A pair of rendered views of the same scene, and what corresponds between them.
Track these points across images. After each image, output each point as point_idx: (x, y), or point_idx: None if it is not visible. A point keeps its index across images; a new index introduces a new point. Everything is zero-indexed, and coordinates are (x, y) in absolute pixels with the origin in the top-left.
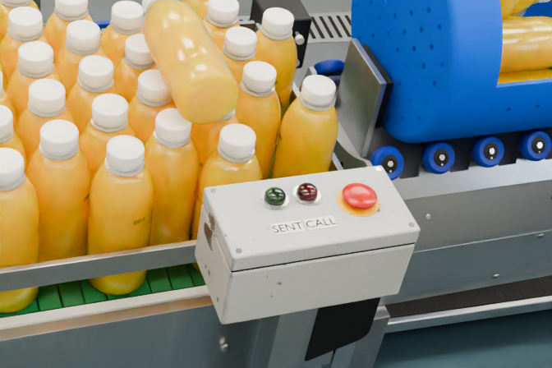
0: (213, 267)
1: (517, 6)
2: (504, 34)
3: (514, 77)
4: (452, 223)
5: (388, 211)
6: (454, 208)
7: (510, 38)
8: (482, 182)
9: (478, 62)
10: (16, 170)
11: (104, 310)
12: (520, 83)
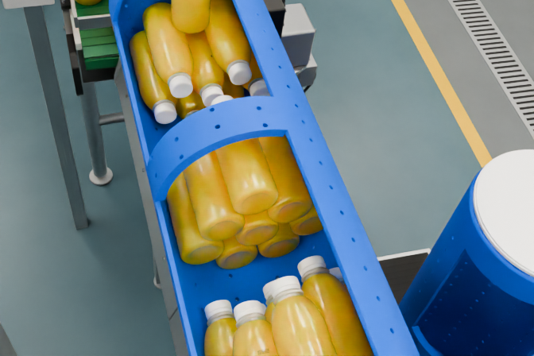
0: None
1: (213, 56)
2: (156, 23)
3: (151, 57)
4: (128, 115)
5: None
6: (131, 108)
7: (154, 27)
8: None
9: None
10: None
11: None
12: (118, 34)
